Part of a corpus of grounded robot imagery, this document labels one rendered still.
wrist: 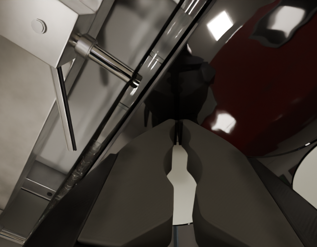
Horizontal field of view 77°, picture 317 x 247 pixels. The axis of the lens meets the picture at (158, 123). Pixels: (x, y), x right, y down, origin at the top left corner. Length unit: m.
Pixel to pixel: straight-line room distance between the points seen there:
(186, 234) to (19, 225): 0.22
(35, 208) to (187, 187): 0.25
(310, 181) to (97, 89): 0.21
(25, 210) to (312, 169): 0.34
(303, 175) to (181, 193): 0.10
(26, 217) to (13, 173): 0.12
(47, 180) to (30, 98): 0.14
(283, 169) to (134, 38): 0.17
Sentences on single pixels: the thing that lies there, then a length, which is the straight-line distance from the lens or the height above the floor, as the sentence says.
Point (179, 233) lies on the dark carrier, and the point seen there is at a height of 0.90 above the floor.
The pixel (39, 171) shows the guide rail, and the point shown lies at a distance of 0.31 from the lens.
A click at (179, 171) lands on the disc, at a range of 0.16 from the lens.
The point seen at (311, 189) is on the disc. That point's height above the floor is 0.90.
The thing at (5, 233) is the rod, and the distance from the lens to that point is 0.31.
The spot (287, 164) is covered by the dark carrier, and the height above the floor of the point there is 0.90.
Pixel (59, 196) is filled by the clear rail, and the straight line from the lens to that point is 0.21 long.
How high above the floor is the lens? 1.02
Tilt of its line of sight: 60 degrees down
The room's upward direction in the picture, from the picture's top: 175 degrees counter-clockwise
